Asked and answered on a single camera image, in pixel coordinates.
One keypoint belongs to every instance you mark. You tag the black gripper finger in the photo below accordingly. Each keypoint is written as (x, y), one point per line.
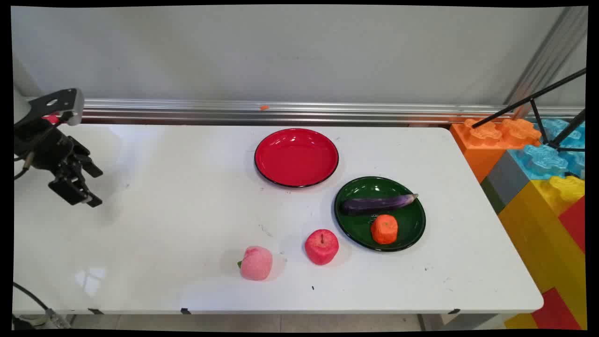
(86, 161)
(75, 189)

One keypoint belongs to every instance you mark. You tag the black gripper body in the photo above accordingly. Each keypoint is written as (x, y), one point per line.
(43, 145)

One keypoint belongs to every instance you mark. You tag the purple toy eggplant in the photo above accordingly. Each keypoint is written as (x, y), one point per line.
(376, 204)

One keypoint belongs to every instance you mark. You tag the metal table clamp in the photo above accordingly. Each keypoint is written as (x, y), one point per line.
(44, 320)

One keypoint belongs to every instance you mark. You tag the pink toy peach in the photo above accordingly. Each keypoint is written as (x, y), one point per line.
(256, 263)

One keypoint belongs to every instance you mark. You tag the red plate with black rim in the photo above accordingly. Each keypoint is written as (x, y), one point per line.
(296, 157)

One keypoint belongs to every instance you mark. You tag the red toy apple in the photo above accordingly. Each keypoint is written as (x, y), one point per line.
(321, 247)

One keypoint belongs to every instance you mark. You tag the orange toy fruit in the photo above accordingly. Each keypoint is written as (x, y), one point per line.
(384, 229)

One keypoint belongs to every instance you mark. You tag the green plate with black rim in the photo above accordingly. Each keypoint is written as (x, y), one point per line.
(402, 229)

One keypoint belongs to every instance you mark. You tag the big orange building block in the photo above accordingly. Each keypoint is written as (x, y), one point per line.
(477, 147)

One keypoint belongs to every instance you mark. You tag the big gray building block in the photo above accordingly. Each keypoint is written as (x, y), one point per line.
(507, 180)

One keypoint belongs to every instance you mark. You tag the black tripod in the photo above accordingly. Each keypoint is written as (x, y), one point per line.
(533, 99)

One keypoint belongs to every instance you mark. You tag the big blue building block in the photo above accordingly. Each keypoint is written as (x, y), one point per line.
(543, 161)

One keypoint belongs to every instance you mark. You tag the big yellow building block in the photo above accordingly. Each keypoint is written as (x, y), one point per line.
(538, 234)

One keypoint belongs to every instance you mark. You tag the big red building block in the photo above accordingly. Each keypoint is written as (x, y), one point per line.
(554, 311)
(574, 222)

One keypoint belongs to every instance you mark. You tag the black silver wrist camera box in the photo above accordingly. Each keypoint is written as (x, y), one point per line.
(60, 105)

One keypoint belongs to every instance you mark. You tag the horizontal aluminium rail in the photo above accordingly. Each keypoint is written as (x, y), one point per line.
(187, 112)

